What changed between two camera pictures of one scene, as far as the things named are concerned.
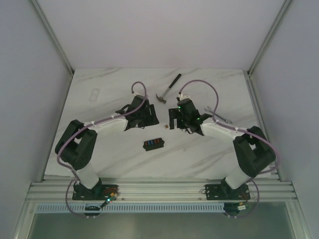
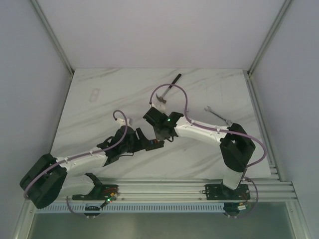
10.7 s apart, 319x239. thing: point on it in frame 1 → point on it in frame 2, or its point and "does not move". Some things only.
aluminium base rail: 161,188 does not move
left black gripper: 151,115 → 141,140
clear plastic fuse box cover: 94,95 does not move
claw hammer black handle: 161,98 does not move
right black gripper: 174,113 → 161,137
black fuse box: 154,144 does not move
